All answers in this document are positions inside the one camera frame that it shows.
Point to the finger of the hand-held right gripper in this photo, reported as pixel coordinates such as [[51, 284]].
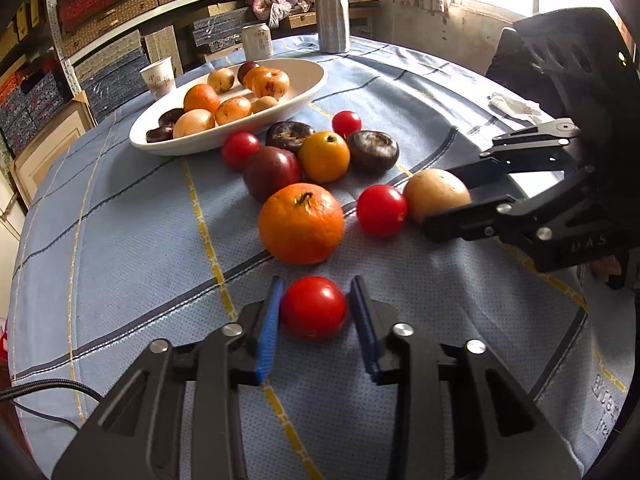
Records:
[[487, 170], [465, 222]]

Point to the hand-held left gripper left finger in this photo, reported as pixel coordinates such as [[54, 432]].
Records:
[[272, 320]]

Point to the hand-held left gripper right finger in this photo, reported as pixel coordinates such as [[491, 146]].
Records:
[[364, 330]]

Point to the red tomato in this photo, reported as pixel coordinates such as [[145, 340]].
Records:
[[346, 123], [240, 150], [313, 307], [381, 210]]

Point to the white oval plate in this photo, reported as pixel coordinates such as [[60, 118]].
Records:
[[300, 80]]

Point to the yellow-orange round fruit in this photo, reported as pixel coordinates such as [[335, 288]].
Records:
[[233, 110]]

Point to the person's right hand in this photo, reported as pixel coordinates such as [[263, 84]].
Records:
[[607, 265]]

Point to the crumpled white tissue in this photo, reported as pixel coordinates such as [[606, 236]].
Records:
[[515, 107]]

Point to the large orange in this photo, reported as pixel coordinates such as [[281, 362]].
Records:
[[301, 223]]

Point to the blue checked tablecloth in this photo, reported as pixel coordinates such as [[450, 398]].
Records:
[[150, 260]]

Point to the dark red plum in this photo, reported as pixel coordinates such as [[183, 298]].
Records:
[[245, 71], [271, 172]]

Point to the orange tangerine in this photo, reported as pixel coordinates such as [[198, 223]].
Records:
[[201, 98], [324, 156], [251, 79]]

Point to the small tan round fruit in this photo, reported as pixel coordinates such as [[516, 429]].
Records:
[[263, 104]]

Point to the silver metal bottle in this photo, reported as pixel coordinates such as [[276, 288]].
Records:
[[332, 10]]

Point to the silver drink can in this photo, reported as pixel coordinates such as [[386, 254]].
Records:
[[257, 40]]

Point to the white paper cup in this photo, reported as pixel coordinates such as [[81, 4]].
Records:
[[159, 77]]

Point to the pink cloth bundle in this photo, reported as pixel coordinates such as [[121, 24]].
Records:
[[272, 2]]

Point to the wooden cabinet door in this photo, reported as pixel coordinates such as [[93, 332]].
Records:
[[45, 155]]

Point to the pile of blue yellow boxes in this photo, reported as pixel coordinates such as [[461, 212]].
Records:
[[30, 105]]

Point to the shelf stack of woven boxes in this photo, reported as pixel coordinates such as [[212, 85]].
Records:
[[115, 5]]

